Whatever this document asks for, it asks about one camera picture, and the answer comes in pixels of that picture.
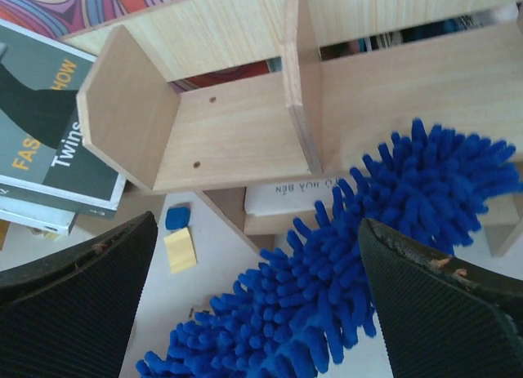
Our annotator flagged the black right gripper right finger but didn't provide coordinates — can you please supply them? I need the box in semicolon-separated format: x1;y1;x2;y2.
359;219;522;377

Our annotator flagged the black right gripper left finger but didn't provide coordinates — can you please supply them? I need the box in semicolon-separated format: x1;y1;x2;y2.
1;212;158;377

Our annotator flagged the blue microfiber duster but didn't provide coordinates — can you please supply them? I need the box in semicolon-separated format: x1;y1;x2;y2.
136;119;522;377

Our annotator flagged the light wooden bookshelf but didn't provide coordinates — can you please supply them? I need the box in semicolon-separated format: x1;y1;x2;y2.
65;0;522;249

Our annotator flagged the white paperback book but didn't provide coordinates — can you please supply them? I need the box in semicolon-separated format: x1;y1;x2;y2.
1;183;78;235

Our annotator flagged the blue eraser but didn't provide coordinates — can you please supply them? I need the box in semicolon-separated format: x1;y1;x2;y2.
165;206;191;231

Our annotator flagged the Twins story book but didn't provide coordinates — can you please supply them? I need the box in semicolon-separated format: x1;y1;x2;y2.
1;20;126;218

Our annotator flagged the white spiral notebook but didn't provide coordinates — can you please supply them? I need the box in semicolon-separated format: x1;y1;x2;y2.
244;174;355;216

